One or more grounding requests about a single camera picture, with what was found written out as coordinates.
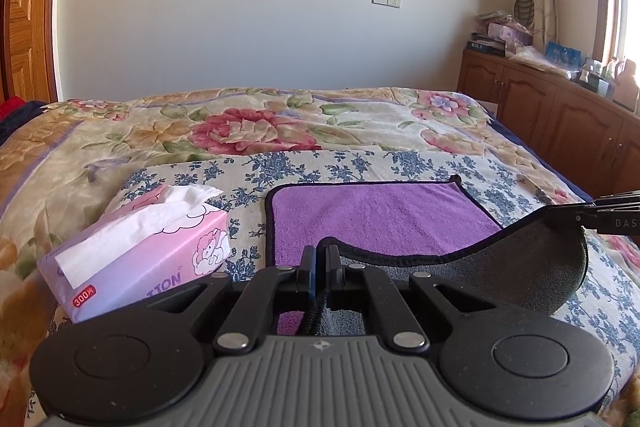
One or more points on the pink patterned box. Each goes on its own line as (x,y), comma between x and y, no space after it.
(507,34)

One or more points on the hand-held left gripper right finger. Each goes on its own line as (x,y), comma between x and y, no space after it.
(331,268)

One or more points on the blue packet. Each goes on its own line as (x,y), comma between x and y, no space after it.
(562,53)

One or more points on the pink tissue box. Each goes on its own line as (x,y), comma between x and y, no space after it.
(150,257)

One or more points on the woven hand fan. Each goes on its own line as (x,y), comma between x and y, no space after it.
(524,9)

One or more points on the red cloth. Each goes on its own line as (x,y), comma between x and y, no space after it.
(10,108)

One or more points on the purple and grey towel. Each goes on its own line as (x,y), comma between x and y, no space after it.
(390,217)

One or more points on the clear plastic bag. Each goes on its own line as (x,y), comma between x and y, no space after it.
(532,58)

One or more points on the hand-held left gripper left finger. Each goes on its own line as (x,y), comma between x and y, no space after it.
(311,268)

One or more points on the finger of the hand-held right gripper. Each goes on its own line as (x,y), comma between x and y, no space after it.
(567,213)

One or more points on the blue floral bed sheet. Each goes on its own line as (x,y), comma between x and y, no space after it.
(300,168)

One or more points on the wooden sideboard cabinet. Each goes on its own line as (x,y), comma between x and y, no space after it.
(530,102)

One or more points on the dark blue bed sheet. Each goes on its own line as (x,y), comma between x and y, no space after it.
(550,162)

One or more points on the pink floral blanket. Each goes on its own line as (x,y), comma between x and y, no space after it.
(240,127)

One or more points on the wooden wardrobe door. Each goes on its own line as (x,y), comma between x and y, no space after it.
(27,7)

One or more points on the stack of dark books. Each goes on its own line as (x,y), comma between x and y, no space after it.
(485,44)

